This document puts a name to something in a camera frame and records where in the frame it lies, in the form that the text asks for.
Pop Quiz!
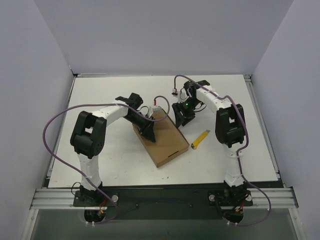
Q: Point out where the brown cardboard express box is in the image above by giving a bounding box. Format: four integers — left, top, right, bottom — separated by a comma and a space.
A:
132, 116, 189, 168

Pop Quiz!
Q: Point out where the yellow utility knife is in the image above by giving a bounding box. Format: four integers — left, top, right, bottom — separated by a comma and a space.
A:
191, 130, 210, 150

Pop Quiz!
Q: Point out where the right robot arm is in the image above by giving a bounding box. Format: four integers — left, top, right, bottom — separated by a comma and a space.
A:
172, 80, 248, 188

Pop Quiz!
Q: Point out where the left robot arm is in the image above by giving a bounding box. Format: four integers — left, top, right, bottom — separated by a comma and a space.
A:
70, 93, 156, 206

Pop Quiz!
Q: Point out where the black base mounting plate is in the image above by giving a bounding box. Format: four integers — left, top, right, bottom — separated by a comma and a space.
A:
73, 183, 253, 222

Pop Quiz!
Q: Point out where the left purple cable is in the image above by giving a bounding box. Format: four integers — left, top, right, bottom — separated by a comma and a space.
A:
42, 95, 171, 225

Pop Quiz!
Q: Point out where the purple cable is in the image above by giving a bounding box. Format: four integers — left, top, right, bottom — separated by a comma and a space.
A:
42, 95, 171, 225
172, 74, 273, 227

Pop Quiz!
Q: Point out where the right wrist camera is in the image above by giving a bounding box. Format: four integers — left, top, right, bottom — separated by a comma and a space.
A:
171, 88, 189, 103

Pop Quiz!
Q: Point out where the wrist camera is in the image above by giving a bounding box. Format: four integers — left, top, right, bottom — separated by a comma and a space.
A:
171, 88, 189, 103
151, 105, 162, 113

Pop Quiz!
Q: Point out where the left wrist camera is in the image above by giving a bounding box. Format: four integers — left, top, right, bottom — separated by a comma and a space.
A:
151, 105, 162, 113

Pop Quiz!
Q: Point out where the aluminium table edge rail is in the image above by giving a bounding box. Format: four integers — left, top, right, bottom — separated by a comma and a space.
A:
243, 74, 286, 187

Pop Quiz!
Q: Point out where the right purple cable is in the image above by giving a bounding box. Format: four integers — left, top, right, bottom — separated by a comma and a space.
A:
172, 74, 273, 227

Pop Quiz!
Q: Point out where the aluminium front frame rail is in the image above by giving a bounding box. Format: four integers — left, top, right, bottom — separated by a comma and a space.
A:
30, 188, 299, 210

